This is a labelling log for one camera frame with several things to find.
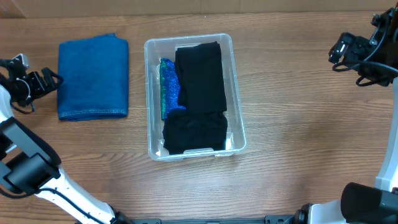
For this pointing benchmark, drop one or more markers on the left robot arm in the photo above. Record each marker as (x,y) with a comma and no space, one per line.
(37,170)

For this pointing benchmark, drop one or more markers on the blue denim cloth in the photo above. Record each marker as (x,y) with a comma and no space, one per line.
(95,74)

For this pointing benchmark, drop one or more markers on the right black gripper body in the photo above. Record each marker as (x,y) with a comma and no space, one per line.
(357,50)

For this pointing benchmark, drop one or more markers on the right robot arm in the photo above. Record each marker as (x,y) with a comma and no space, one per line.
(360,203)

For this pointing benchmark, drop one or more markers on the sparkly blue green fabric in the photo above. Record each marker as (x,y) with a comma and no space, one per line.
(169,88)

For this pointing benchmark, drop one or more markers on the black cloth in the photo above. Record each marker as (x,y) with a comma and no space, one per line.
(200,73)
(183,131)

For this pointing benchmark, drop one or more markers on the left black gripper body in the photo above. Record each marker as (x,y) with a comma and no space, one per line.
(23,91)

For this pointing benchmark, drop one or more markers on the clear plastic storage bin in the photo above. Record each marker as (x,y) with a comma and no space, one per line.
(154,51)

